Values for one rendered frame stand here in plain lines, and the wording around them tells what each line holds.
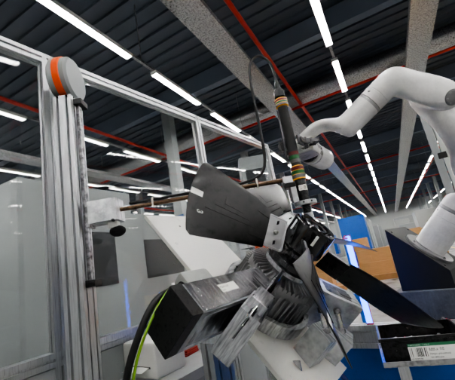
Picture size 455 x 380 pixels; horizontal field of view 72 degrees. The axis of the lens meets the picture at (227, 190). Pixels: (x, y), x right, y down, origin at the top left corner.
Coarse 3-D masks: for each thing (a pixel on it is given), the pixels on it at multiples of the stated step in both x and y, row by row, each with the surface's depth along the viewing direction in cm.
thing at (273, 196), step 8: (256, 192) 109; (264, 192) 108; (272, 192) 108; (280, 192) 108; (264, 200) 104; (272, 200) 103; (280, 200) 103; (272, 208) 99; (280, 208) 99; (288, 208) 98
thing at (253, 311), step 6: (282, 270) 82; (276, 276) 78; (270, 282) 73; (276, 282) 74; (264, 288) 69; (270, 288) 69; (252, 306) 61; (258, 306) 62; (252, 312) 59; (246, 318) 57; (252, 318) 58; (234, 336) 51
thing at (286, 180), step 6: (282, 180) 98; (288, 180) 98; (288, 186) 97; (294, 186) 97; (294, 192) 97; (294, 198) 96; (312, 198) 95; (294, 204) 98; (300, 204) 95; (312, 204) 99
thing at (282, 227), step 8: (272, 216) 84; (272, 224) 84; (280, 224) 85; (272, 232) 83; (280, 232) 84; (264, 240) 82; (272, 240) 83; (280, 240) 84; (272, 248) 82; (280, 248) 83
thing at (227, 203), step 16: (208, 176) 80; (224, 176) 83; (208, 192) 77; (224, 192) 80; (240, 192) 82; (192, 208) 73; (208, 208) 75; (224, 208) 77; (240, 208) 80; (256, 208) 82; (192, 224) 71; (208, 224) 73; (224, 224) 76; (240, 224) 78; (256, 224) 81; (224, 240) 75; (240, 240) 77; (256, 240) 80
